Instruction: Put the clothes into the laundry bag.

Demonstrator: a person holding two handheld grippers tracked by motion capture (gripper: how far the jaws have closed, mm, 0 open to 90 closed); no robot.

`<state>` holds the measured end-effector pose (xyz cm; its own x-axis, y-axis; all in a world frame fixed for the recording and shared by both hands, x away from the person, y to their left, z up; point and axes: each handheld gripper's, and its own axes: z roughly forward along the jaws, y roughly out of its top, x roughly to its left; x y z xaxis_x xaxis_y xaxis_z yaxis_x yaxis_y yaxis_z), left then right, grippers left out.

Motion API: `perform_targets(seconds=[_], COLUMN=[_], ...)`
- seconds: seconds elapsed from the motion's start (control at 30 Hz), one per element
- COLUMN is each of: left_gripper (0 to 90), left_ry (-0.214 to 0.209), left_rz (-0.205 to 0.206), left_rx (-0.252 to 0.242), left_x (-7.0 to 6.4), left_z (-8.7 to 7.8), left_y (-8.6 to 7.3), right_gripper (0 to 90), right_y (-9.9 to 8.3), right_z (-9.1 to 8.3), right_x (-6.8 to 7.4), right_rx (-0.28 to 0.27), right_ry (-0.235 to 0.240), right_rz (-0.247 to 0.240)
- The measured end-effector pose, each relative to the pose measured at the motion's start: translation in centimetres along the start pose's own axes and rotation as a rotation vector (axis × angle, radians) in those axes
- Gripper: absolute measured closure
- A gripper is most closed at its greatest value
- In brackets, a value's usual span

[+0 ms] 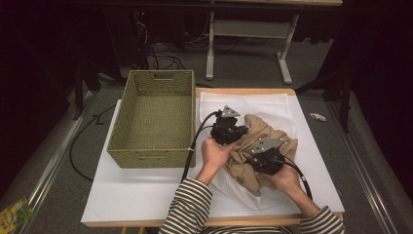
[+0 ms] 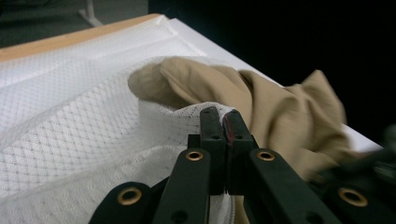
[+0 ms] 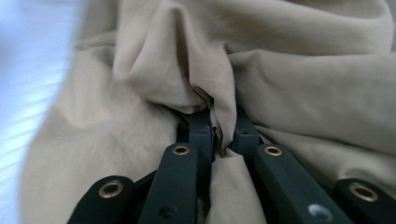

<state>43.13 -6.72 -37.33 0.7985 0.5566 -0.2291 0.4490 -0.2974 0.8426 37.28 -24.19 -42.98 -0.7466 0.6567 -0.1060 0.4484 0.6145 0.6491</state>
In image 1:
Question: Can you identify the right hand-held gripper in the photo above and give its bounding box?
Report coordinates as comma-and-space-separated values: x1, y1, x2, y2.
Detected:
245, 137, 287, 176

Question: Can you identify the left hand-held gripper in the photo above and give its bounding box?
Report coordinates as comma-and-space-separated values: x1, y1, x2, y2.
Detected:
209, 104, 250, 146

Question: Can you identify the tan cloth garment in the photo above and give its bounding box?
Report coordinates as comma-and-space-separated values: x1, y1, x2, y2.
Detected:
223, 113, 299, 193

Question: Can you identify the green woven basket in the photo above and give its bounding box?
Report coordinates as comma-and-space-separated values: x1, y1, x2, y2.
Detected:
106, 69, 197, 170

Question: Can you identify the person's right hand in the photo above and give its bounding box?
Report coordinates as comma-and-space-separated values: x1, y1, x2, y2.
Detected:
261, 162, 301, 197

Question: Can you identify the person's left hand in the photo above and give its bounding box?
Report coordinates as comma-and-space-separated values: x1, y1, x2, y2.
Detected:
201, 136, 240, 174

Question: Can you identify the white crumpled paper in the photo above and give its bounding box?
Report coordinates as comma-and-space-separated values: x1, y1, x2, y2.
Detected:
309, 112, 327, 123

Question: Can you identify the black metal stand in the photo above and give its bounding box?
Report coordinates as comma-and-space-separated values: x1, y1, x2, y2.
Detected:
71, 55, 102, 122
294, 61, 356, 135

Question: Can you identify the green and yellow packet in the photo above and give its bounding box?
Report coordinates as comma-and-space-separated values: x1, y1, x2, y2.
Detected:
0, 196, 34, 234

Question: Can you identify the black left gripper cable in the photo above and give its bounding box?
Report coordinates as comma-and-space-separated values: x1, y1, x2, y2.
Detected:
192, 125, 215, 150
180, 110, 222, 183

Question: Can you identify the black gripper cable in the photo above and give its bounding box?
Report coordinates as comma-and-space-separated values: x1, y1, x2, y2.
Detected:
180, 110, 222, 183
276, 155, 314, 201
192, 125, 215, 150

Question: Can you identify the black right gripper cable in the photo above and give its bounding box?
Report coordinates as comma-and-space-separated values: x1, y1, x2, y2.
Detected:
276, 155, 314, 201

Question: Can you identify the tangle of black cables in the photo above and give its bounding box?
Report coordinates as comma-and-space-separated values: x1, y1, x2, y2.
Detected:
131, 11, 187, 71

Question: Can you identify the metal floor rail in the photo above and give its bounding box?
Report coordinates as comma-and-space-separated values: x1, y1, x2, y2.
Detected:
27, 91, 98, 209
326, 100, 393, 234

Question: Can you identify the white metal desk frame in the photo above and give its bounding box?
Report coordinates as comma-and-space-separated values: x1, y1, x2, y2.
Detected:
205, 0, 344, 86

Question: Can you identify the black floor cable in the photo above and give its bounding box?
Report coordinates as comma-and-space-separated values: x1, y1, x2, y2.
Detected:
68, 103, 117, 183

